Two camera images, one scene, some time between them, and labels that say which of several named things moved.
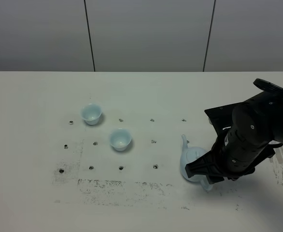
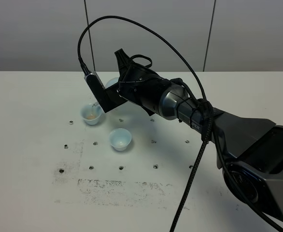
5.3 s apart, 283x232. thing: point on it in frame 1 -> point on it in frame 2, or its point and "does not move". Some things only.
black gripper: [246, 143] -> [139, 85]
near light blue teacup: [120, 138] does not move
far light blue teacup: [90, 113] does not move
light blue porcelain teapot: [189, 155] -> [112, 81]
